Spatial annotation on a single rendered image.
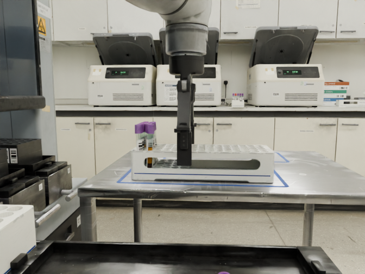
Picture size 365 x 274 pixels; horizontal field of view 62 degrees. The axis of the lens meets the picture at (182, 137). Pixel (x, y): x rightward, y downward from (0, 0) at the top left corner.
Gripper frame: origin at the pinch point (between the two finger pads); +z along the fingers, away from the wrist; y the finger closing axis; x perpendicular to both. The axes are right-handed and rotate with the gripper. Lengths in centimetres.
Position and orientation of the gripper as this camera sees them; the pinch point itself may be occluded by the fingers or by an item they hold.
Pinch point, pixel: (186, 150)
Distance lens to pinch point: 68.0
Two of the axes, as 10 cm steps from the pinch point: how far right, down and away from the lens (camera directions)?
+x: -10.0, -0.1, 0.9
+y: 0.9, -1.3, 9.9
